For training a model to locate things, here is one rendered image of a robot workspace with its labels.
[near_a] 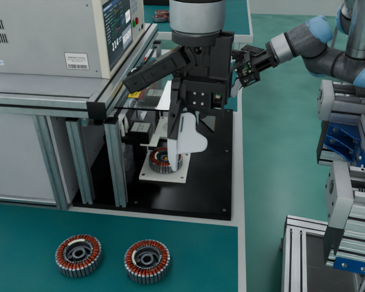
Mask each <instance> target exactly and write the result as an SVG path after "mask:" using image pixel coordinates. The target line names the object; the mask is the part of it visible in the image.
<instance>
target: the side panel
mask: <svg viewBox="0 0 365 292"><path fill-rule="evenodd" d="M0 205H9V206H22V207H34V208H41V209H53V210H62V209H63V210H65V211H67V210H68V207H70V205H71V204H70V203H67V200H66V197H65V192H64V188H63V183H62V180H61V175H60V171H59V167H58V164H57V159H56V155H55V152H54V148H53V143H52V139H51V136H50V131H49V127H48V122H47V119H46V116H44V115H26V114H9V113H0Z"/></svg>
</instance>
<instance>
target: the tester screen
mask: <svg viewBox="0 0 365 292"><path fill-rule="evenodd" d="M129 9H130V5H129V0H114V1H112V2H111V3H110V4H109V5H107V6H106V7H105V8H103V13H104V22H105V32H106V37H107V47H108V57H109V66H110V69H111V67H112V66H113V65H114V64H115V62H116V61H117V59H118V58H119V57H120V56H121V54H122V53H123V52H124V51H125V49H126V48H127V47H128V45H129V44H130V43H131V41H132V40H131V41H130V42H129V43H128V45H127V46H126V47H125V48H124V49H123V40H122V32H123V31H124V30H125V29H126V28H127V26H128V25H129V24H130V23H131V20H129V21H128V22H127V23H126V24H125V25H124V26H123V27H121V17H122V16H123V15H124V14H125V13H126V12H127V11H128V10H129ZM117 37H118V42H119V46H118V47H117V48H116V49H115V50H114V52H112V43H113V42H114V40H116V39H117ZM121 45H122V51H121V52H120V53H119V54H118V56H117V57H116V59H115V60H114V61H113V62H112V64H110V58H111V57H112V56H113V55H114V53H115V52H116V51H117V50H118V49H119V47H120V46H121Z"/></svg>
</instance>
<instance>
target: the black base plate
mask: <svg viewBox="0 0 365 292"><path fill-rule="evenodd" d="M142 111H146V110H142ZM134 112H135V109H129V110H128V111H127V113H126V118H127V121H128V125H129V127H131V123H130V120H131V118H132V116H133V114H134ZM147 116H148V123H152V127H153V129H154V133H153V134H155V130H156V128H157V125H158V122H159V121H158V119H159V111H147ZM196 131H197V132H198V133H199V134H201V135H202V136H204V137H206V139H207V148H206V149H205V150H204V151H202V152H193V153H191V157H190V161H189V167H188V173H187V179H186V183H180V182H167V181H152V180H139V175H140V172H141V169H142V167H143V164H144V161H145V158H146V155H145V154H146V153H147V151H146V146H142V145H140V144H134V143H125V145H132V146H133V160H132V163H131V165H130V168H129V170H128V171H125V177H126V188H127V197H128V202H127V203H126V204H127V205H126V207H122V205H120V206H119V207H116V205H115V197H114V189H113V184H112V177H111V169H110V161H109V156H108V148H107V142H105V143H104V145H103V147H102V149H101V150H100V152H99V154H98V155H97V158H96V159H95V161H94V163H93V164H92V166H91V168H90V171H91V175H92V181H93V186H94V193H95V197H96V198H95V200H93V204H92V205H91V204H89V202H87V203H86V204H84V203H83V202H82V197H81V192H80V189H78V192H77V193H76V195H75V197H74V199H73V200H72V204H73V206H74V207H85V208H92V209H105V210H117V211H130V212H136V213H149V214H161V215H168V216H181V217H193V218H205V219H212V220H225V221H230V220H231V204H232V139H233V109H224V117H217V116H216V119H215V125H214V133H212V132H211V131H210V130H209V129H208V128H207V127H206V126H205V125H204V124H203V123H202V122H201V121H200V120H199V122H198V126H196ZM160 147H167V140H164V139H159V141H158V144H157V147H150V146H148V150H152V151H153V150H154V149H157V148H160Z"/></svg>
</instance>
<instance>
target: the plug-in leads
mask: <svg viewBox="0 0 365 292"><path fill-rule="evenodd" d="M114 110H115V111H112V112H111V114H110V115H109V117H114V116H113V114H114V113H116V112H117V110H118V109H115V108H114ZM124 121H125V122H124V127H125V130H124V127H123V123H122V122H121V124H120V125H119V127H120V130H121V137H125V136H126V134H128V130H129V129H130V127H129V125H128V121H127V118H126V116H124Z"/></svg>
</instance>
